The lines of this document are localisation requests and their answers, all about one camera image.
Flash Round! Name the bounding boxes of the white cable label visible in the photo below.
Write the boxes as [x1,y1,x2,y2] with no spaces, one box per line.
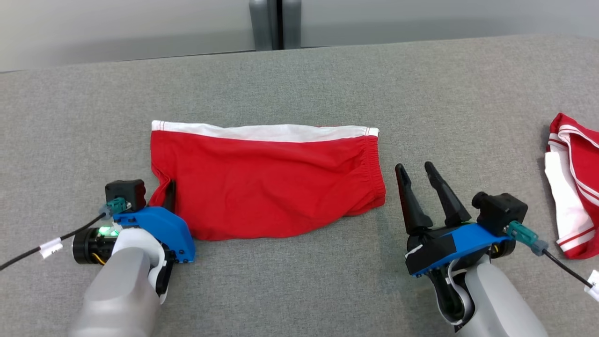
[584,270,599,302]
[39,238,64,259]

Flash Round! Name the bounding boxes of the red shorts with white stripe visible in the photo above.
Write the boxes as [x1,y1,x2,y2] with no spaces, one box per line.
[149,120,387,242]

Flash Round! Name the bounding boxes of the white left cable label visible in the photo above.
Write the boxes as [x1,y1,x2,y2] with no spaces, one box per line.
[39,238,64,259]

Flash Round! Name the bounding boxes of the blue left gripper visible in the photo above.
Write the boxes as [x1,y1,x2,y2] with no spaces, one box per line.
[112,179,196,263]

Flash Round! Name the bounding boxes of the red and white jersey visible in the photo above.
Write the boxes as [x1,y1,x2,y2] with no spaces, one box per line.
[544,113,599,260]

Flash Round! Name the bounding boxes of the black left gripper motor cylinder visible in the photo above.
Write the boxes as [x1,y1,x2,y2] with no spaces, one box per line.
[73,226,117,265]

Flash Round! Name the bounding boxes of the white right cable label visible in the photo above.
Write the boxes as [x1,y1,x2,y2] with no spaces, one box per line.
[584,270,599,302]

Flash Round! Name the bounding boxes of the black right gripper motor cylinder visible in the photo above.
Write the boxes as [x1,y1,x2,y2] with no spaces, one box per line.
[489,239,517,259]

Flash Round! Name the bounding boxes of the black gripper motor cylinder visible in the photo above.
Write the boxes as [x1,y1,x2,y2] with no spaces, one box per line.
[489,239,517,259]
[73,226,117,265]

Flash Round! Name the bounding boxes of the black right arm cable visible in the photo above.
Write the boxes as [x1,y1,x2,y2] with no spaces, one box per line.
[505,221,595,288]

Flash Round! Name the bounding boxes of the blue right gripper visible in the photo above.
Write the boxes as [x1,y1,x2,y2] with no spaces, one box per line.
[395,162,515,278]

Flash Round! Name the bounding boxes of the grey partition post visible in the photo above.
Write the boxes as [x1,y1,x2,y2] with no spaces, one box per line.
[282,0,302,49]
[248,0,278,51]

